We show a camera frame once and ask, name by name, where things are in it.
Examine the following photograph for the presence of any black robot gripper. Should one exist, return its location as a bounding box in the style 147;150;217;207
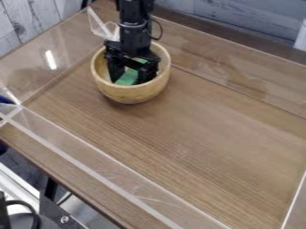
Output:
105;22;161;84

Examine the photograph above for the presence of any green rectangular block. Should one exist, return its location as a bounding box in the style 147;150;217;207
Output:
115;67;143;86

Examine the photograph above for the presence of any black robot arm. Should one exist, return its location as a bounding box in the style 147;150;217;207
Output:
105;0;162;86

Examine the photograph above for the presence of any brown wooden bowl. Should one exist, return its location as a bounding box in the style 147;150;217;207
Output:
90;42;171;104

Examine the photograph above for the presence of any clear acrylic corner bracket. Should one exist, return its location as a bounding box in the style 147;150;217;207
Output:
87;7;119;41

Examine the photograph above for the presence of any black cable loop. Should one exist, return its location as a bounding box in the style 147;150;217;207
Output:
4;199;43;229

